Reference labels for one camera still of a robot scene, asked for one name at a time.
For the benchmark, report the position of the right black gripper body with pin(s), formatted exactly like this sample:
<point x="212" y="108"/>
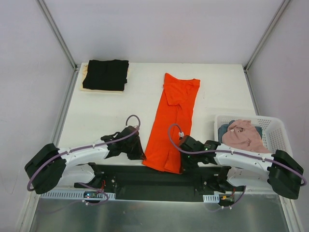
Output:
<point x="186" y="157"/>

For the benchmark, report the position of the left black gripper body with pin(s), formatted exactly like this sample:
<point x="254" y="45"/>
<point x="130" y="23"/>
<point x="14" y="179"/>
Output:
<point x="134" y="148"/>

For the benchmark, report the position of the orange t shirt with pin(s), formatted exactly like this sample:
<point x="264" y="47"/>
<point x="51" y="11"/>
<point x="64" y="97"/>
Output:
<point x="176" y="106"/>

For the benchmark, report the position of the pink t shirt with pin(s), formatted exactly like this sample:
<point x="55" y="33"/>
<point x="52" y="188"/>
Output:
<point x="241" y="134"/>

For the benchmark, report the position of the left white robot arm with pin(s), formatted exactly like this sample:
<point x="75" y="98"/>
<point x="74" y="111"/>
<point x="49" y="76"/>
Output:
<point x="49" y="167"/>

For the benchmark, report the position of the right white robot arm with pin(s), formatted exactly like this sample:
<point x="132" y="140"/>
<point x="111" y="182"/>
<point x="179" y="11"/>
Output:
<point x="238" y="168"/>

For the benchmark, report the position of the teal blue t shirt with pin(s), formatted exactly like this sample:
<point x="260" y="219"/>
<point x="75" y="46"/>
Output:
<point x="223" y="129"/>

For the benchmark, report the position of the left green circuit board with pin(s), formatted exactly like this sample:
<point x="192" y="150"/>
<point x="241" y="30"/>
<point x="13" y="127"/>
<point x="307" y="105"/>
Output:
<point x="93" y="195"/>

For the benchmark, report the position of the folded beige t shirt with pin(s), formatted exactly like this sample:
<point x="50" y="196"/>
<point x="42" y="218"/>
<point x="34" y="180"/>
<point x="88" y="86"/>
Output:
<point x="101" y="91"/>

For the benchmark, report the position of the folded black t shirt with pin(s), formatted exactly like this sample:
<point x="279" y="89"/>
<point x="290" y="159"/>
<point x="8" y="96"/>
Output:
<point x="115" y="62"/>

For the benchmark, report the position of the white plastic laundry basket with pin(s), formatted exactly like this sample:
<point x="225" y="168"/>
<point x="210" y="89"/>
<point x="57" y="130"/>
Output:
<point x="274" y="135"/>

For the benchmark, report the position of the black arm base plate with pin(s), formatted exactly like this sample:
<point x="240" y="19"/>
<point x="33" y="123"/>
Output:
<point x="142" y="183"/>

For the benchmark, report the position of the right white cable duct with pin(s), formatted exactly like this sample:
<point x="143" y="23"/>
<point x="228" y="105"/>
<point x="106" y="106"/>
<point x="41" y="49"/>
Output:
<point x="215" y="198"/>

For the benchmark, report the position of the left aluminium frame post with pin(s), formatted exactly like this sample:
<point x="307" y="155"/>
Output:
<point x="55" y="30"/>

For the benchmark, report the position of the aluminium frame post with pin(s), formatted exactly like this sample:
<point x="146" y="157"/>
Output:
<point x="270" y="28"/>
<point x="55" y="30"/>

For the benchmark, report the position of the right aluminium frame post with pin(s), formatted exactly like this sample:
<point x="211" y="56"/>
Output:
<point x="270" y="28"/>

